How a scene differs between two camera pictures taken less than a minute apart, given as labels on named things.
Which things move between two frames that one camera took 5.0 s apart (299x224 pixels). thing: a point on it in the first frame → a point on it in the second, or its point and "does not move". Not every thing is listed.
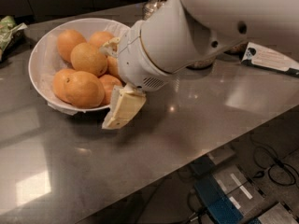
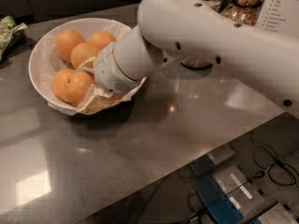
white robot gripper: x=133 y=61 → x=108 y=69
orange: x=88 y=57 does not move
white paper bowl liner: x=45 y=59 does not move
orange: x=66 y=40 does not move
